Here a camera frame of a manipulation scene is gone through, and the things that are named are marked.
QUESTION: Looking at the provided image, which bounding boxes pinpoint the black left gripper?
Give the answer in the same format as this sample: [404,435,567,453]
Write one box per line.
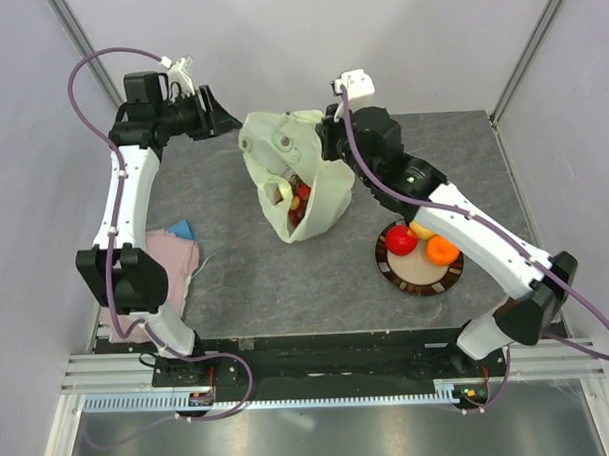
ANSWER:
[156,84,243,143]

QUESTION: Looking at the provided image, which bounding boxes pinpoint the green avocado print plastic bag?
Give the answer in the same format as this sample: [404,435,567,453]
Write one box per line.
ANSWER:
[237,110,355,244]

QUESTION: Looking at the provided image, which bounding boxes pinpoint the small red yellow fruits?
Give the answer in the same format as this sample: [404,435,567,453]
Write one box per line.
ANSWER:
[288,175,311,227]

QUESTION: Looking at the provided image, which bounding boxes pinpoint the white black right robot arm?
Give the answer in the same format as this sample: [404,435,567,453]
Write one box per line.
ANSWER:
[317,104,578,377]

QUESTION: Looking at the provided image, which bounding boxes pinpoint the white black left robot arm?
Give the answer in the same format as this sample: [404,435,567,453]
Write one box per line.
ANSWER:
[75,59,242,385]

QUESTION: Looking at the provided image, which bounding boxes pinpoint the blue cloth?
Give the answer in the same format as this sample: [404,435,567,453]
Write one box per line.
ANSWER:
[165,219,196,241]

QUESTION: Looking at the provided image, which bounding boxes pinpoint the red apple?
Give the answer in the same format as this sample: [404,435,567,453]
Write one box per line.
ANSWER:
[385,225,418,257]

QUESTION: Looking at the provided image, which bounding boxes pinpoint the yellow lemon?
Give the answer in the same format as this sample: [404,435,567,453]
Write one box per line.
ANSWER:
[408,221,436,241]

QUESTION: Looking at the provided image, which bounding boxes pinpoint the pink folded cloth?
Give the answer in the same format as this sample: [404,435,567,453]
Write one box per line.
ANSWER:
[99,229,200,344]

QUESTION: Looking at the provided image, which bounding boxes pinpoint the orange fruit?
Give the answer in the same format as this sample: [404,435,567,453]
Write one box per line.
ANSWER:
[425,235,461,266]

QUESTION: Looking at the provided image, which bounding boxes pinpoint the dark round fruit plate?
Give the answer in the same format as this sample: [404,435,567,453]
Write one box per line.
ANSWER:
[374,221,465,297]

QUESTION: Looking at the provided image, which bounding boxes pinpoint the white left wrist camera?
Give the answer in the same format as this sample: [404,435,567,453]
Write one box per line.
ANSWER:
[160,56,197,97]

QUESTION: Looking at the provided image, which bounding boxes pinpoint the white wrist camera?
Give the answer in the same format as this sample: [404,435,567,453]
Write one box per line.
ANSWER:
[330,69,376,112]
[160,56,197,97]

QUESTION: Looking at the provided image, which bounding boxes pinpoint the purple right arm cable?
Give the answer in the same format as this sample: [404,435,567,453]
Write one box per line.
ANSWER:
[339,76,609,372]

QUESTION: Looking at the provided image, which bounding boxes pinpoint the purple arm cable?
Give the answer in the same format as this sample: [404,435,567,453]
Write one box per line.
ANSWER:
[339,76,609,372]
[65,45,179,347]

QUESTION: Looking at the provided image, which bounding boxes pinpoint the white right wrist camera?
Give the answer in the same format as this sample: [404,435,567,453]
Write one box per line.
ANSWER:
[330,69,376,112]

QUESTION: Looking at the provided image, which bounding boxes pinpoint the aluminium frame post left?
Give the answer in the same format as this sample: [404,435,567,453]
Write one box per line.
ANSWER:
[45,0,122,108]

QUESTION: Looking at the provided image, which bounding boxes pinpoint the aluminium frame post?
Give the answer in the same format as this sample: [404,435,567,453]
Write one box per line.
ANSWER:
[45,0,122,108]
[489,0,566,128]

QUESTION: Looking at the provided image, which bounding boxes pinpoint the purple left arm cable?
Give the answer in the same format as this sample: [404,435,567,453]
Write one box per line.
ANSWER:
[65,45,179,347]

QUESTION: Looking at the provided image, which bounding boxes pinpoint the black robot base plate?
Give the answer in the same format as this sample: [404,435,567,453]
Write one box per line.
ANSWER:
[152,328,506,399]

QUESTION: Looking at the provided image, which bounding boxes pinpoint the light blue cable duct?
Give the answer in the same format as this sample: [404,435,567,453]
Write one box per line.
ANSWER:
[83,381,490,414]

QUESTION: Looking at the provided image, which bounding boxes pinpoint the aluminium frame post right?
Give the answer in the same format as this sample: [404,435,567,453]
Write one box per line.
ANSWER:
[489,0,566,128]

